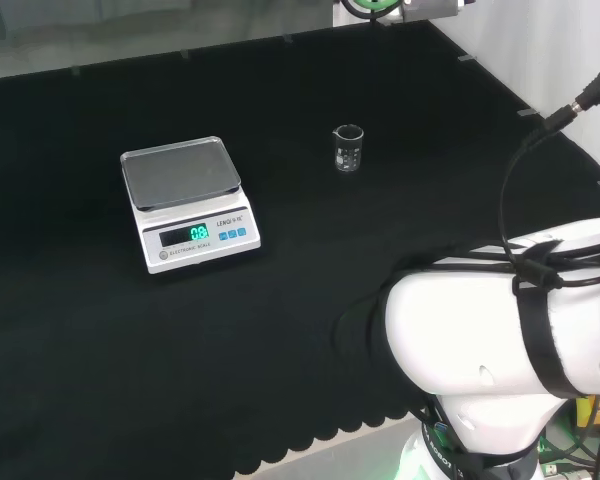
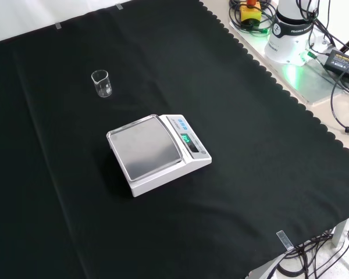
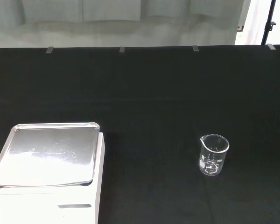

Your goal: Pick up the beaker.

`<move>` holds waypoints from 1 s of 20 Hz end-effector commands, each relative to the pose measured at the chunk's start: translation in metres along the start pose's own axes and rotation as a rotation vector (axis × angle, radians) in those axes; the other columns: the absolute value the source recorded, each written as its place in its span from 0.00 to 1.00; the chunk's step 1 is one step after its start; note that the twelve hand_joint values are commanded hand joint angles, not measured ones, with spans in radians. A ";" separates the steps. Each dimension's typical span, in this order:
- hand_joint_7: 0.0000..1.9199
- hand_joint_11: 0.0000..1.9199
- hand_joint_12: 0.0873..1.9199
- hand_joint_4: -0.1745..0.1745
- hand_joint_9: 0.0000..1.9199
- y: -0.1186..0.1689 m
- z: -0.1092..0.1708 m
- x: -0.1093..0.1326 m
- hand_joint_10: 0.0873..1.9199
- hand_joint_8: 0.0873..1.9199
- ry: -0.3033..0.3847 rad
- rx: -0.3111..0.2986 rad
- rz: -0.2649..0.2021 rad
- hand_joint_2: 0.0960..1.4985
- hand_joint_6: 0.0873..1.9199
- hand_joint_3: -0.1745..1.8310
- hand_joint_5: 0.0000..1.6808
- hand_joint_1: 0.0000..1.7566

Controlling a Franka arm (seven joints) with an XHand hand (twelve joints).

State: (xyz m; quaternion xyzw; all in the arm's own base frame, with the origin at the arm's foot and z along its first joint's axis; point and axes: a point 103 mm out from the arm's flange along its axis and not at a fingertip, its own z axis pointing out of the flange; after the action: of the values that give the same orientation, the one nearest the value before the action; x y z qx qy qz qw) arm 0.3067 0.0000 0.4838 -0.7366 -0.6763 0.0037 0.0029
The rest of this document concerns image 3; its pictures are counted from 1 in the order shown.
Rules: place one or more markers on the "small clear glass beaker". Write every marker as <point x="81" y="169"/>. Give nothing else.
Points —
<point x="212" y="168"/>

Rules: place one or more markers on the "black bench cloth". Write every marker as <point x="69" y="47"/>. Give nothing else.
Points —
<point x="140" y="93"/>

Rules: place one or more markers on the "grey tape strip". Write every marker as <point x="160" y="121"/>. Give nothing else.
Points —
<point x="50" y="50"/>
<point x="195" y="48"/>
<point x="271" y="46"/>
<point x="122" y="49"/>

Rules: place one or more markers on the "pale background board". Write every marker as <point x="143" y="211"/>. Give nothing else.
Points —
<point x="107" y="23"/>

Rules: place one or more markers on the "white electronic balance steel pan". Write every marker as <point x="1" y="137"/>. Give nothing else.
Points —
<point x="49" y="203"/>

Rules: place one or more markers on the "black tripod stand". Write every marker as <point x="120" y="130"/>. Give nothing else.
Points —
<point x="268" y="23"/>

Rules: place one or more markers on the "wall socket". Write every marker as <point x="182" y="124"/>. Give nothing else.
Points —
<point x="240" y="28"/>

